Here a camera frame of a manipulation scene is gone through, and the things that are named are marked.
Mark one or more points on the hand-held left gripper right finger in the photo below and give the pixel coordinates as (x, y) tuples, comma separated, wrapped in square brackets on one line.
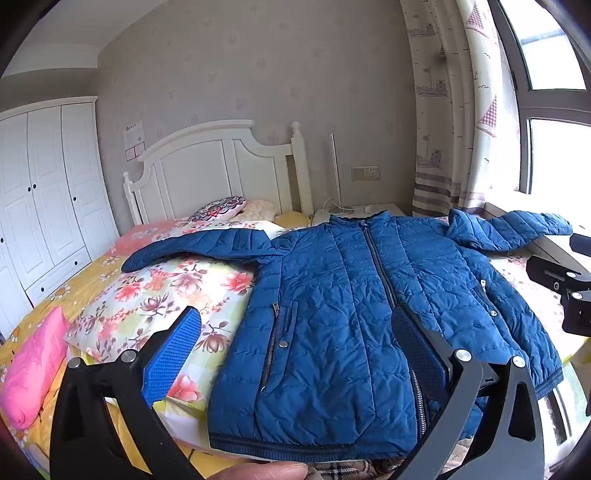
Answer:
[(415, 350)]

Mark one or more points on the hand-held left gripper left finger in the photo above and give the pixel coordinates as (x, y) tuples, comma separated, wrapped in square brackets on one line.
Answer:
[(171, 355)]

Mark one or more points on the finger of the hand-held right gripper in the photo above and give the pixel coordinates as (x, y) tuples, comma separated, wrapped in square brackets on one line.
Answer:
[(581, 243), (545, 272)]

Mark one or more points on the blue puffer jacket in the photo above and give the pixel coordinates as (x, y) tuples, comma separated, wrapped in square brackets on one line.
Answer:
[(332, 300)]

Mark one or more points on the person's left hand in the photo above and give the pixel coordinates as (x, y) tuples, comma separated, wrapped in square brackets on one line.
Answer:
[(263, 473)]

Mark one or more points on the white window sill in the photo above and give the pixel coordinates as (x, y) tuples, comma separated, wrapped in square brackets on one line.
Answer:
[(554, 247)]

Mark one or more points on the floral quilt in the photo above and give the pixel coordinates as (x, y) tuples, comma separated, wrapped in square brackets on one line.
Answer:
[(138, 295)]

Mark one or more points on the window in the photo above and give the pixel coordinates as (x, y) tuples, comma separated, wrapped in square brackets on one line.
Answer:
[(554, 157)]

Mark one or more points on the yellow bed sheet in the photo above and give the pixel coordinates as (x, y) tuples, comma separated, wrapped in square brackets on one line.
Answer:
[(92, 272)]

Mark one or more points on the pink pillow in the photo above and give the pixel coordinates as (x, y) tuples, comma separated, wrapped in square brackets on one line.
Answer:
[(32, 369)]

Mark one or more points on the white nightstand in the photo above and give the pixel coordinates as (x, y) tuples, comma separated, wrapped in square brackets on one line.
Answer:
[(392, 210)]

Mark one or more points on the patterned purple cushion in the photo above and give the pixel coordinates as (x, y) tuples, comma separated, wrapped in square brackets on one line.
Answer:
[(217, 207)]

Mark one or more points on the printed curtain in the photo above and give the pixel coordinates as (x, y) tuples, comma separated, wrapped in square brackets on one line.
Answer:
[(443, 138)]

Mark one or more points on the cream pillow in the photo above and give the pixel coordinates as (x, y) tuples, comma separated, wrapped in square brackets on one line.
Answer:
[(258, 208)]

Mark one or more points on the yellow pillow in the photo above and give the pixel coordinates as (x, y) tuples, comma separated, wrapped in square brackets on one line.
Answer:
[(293, 219)]

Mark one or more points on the white bed headboard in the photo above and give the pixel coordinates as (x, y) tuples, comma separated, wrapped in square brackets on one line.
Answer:
[(198, 170)]

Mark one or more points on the white wardrobe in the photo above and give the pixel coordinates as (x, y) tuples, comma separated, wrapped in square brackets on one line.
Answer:
[(46, 194)]

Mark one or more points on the wall socket panel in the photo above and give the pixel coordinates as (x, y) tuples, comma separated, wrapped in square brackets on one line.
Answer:
[(364, 173)]

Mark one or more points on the pink wall switch panel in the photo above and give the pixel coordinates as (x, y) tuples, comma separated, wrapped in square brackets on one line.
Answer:
[(135, 153)]

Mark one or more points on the white wall paper notice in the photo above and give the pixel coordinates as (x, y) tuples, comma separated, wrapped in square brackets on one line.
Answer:
[(134, 134)]

